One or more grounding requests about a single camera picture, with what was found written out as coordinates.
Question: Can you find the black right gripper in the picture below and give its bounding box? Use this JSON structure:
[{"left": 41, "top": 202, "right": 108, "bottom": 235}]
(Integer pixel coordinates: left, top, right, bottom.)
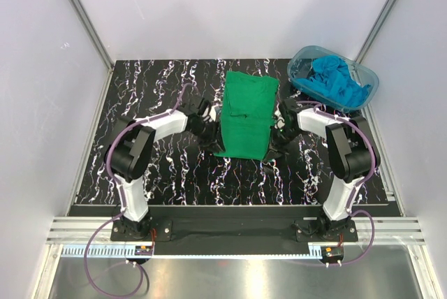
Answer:
[{"left": 263, "top": 125, "right": 304, "bottom": 163}]

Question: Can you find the aluminium front frame rail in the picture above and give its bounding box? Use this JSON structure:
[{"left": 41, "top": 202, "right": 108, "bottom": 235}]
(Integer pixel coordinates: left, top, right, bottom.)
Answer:
[{"left": 31, "top": 217, "right": 446, "bottom": 298}]

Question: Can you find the left aluminium corner post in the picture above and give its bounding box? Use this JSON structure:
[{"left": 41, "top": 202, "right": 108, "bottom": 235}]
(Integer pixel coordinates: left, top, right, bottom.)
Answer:
[{"left": 48, "top": 0, "right": 115, "bottom": 71}]

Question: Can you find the aluminium corner post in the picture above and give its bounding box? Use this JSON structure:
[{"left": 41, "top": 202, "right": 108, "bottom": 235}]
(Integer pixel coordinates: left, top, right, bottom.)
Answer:
[
  {"left": 355, "top": 0, "right": 399, "bottom": 64},
  {"left": 48, "top": 0, "right": 115, "bottom": 71}
]

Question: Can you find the green t shirt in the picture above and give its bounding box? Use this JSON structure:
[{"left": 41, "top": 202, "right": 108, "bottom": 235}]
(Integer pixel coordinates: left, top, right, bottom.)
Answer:
[{"left": 214, "top": 71, "right": 279, "bottom": 161}]

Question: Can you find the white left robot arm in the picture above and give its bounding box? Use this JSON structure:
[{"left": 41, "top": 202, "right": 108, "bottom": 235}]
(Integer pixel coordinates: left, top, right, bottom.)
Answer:
[{"left": 104, "top": 96, "right": 224, "bottom": 240}]

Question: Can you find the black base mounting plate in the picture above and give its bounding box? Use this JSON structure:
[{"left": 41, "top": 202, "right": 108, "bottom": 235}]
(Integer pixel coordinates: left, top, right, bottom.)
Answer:
[{"left": 111, "top": 205, "right": 358, "bottom": 252}]

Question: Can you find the white slotted cable duct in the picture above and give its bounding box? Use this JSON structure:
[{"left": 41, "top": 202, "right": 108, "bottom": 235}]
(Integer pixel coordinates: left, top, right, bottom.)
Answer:
[{"left": 61, "top": 244, "right": 344, "bottom": 261}]

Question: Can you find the blue t shirt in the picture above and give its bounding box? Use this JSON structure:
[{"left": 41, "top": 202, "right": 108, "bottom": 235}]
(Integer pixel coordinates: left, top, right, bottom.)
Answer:
[{"left": 295, "top": 55, "right": 371, "bottom": 110}]

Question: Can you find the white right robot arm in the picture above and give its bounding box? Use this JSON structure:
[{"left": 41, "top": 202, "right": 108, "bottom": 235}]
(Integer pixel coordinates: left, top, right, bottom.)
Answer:
[{"left": 264, "top": 99, "right": 380, "bottom": 241}]

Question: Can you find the right aluminium corner post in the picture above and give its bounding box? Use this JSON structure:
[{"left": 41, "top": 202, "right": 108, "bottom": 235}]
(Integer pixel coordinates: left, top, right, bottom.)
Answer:
[{"left": 355, "top": 0, "right": 399, "bottom": 64}]

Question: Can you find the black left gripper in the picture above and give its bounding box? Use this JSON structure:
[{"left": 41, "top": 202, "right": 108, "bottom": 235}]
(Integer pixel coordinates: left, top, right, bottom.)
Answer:
[{"left": 189, "top": 119, "right": 225, "bottom": 154}]

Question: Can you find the clear blue plastic bin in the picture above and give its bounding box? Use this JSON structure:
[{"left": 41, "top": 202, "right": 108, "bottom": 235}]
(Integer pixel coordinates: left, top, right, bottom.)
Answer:
[{"left": 287, "top": 45, "right": 379, "bottom": 112}]

